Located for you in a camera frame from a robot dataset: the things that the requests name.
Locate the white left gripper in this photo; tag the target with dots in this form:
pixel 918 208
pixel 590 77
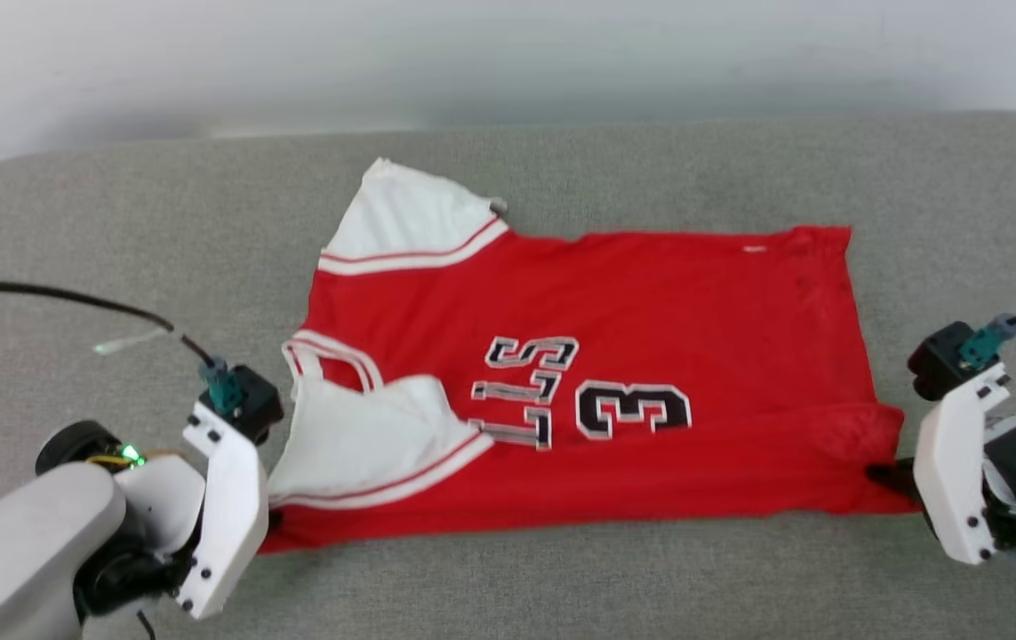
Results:
pixel 228 507

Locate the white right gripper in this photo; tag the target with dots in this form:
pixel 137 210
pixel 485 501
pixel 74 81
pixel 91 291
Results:
pixel 952 471

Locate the red Bulls basketball jersey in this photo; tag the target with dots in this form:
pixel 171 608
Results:
pixel 650 284

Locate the translucent white tape strip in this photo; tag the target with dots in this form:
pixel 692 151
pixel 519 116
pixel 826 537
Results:
pixel 130 341

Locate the grey fabric sofa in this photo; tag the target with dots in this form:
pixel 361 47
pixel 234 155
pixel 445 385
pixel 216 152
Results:
pixel 561 587

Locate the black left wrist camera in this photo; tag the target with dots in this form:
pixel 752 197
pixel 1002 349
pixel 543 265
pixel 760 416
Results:
pixel 250 400

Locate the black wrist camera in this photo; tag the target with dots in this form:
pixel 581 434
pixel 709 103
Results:
pixel 250 400
pixel 939 356

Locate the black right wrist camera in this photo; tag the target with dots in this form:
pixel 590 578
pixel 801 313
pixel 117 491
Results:
pixel 939 356

